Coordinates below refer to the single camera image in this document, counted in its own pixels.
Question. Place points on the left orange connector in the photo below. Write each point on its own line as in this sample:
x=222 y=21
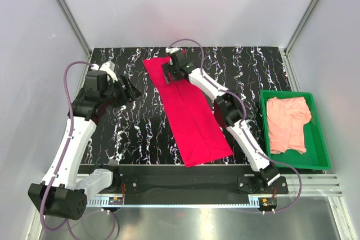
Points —
x=117 y=201

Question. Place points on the right aluminium frame post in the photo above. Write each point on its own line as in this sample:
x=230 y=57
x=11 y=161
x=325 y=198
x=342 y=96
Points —
x=301 y=25

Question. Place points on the red t shirt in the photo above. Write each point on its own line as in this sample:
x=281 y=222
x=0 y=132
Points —
x=196 y=132

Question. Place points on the peach t shirt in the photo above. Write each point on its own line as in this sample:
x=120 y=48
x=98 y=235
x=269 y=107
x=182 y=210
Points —
x=286 y=120

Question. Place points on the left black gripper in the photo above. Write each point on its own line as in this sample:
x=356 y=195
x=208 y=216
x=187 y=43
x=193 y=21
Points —
x=128 y=95

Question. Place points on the left aluminium frame post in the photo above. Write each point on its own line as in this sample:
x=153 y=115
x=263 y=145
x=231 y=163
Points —
x=64 y=7

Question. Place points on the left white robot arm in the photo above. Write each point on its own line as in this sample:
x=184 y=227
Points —
x=59 y=194

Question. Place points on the aluminium frame post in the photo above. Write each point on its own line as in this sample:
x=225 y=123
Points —
x=64 y=7
x=301 y=25

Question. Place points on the aluminium rail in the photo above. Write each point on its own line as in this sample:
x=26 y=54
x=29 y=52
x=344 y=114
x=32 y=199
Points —
x=314 y=184

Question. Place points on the green plastic bin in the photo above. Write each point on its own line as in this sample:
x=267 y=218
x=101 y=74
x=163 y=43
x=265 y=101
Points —
x=316 y=156

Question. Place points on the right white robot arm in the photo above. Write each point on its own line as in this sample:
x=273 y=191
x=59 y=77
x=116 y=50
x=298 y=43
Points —
x=229 y=112

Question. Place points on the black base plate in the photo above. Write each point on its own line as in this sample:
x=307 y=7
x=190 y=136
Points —
x=162 y=185

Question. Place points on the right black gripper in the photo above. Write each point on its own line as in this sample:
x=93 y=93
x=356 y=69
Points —
x=167 y=69

